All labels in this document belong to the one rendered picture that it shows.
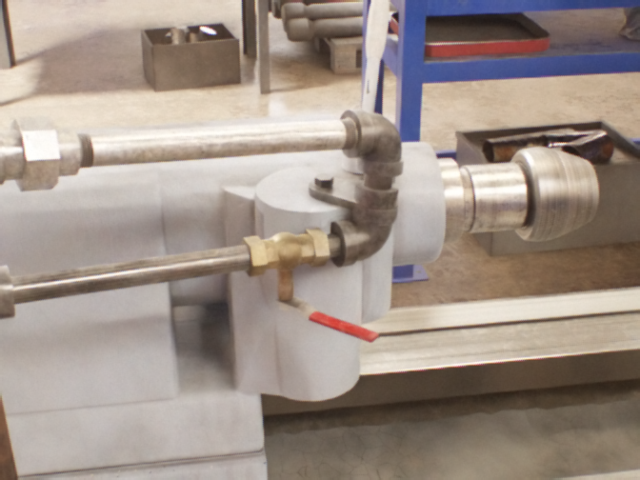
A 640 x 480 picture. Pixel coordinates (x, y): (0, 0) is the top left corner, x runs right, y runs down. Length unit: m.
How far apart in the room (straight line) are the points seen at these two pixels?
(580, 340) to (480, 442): 0.17
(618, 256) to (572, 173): 2.34
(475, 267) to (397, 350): 1.95
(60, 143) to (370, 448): 0.68
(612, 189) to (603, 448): 2.06
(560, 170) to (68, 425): 0.48
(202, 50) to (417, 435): 3.55
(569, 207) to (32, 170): 0.50
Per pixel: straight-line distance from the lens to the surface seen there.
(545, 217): 0.93
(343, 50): 4.82
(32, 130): 0.63
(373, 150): 0.73
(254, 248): 0.72
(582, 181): 0.95
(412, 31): 2.73
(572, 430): 1.27
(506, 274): 3.09
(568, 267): 3.18
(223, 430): 0.86
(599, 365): 1.23
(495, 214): 0.93
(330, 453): 1.20
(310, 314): 0.75
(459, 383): 1.18
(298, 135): 0.70
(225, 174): 0.82
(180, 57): 4.62
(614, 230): 3.33
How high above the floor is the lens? 1.49
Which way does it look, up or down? 27 degrees down
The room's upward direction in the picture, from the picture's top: straight up
